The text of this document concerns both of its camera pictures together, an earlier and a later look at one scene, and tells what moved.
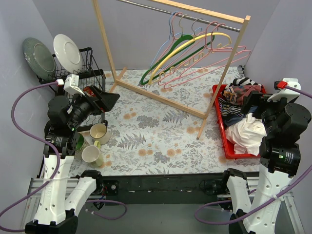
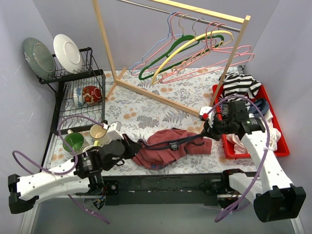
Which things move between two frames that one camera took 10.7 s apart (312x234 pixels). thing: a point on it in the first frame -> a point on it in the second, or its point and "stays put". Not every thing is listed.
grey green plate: (40, 57) stays put
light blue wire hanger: (170, 36) -> (156, 45)
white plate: (68, 52) stays put
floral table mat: (164, 122) stays put
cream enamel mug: (99, 131) stays put
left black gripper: (96, 99) -> (127, 146)
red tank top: (243, 92) -> (160, 159)
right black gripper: (255, 104) -> (212, 127)
